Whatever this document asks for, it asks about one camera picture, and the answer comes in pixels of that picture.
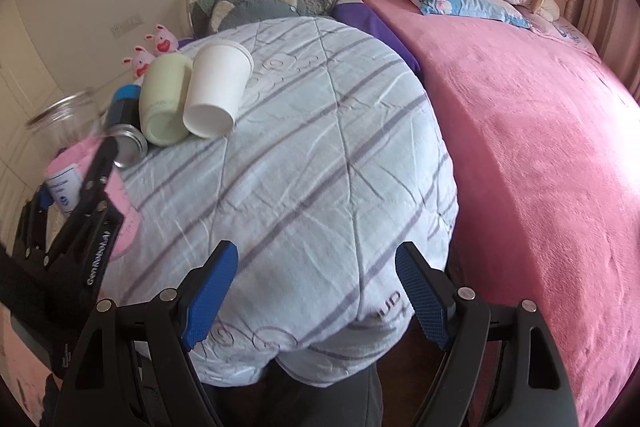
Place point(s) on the white wall socket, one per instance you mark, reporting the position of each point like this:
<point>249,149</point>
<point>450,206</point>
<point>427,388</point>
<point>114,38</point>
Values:
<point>127,26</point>

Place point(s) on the pink blanket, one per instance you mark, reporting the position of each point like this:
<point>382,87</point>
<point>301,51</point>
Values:
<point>525,157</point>

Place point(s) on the light blue striped quilt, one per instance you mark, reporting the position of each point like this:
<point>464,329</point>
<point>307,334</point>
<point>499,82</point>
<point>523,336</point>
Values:
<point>300,182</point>

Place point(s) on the white labelled bottle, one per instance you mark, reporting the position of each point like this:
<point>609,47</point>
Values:
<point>65,187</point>

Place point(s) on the dark blue metal tumbler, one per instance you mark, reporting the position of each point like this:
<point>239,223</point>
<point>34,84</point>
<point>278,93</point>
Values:
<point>122,112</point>

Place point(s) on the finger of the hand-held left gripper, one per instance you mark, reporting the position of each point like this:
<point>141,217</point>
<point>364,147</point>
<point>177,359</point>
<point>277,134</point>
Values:
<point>97,177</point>
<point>37,222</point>

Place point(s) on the white wardrobe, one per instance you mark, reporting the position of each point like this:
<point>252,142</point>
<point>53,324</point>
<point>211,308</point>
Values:
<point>15,107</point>

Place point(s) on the pale green cup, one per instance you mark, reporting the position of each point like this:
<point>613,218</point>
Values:
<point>160,107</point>

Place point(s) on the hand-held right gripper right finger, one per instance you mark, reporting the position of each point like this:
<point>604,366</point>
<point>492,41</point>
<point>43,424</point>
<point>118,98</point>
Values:
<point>422,292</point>

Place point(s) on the pink bunny plush toy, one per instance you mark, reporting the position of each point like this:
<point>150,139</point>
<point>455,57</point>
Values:
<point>162,39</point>
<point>140,61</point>

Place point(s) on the clear glass jar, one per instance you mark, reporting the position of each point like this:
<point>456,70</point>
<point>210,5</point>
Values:
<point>60,127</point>

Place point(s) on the blue printed pillow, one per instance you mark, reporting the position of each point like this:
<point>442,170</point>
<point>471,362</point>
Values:
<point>460,4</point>

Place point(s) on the pink curtain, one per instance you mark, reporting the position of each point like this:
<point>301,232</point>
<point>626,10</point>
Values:
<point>615,7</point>

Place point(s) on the grey bear plush toy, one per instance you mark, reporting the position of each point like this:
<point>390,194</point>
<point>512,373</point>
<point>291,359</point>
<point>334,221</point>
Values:
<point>250,9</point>

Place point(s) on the person's dark trousers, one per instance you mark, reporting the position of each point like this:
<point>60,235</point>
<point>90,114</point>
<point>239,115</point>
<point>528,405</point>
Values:
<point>300,399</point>

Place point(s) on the purple cloth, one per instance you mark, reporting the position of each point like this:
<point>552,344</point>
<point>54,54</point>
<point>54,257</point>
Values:
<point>360,21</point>

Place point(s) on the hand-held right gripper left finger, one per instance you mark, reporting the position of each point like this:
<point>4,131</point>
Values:
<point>210,297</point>

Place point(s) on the white paper cup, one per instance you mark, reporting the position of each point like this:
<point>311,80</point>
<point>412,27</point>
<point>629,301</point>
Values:
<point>215,87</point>

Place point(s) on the white printed pillow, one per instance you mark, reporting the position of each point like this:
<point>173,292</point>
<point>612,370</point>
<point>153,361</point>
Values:
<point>570,32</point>

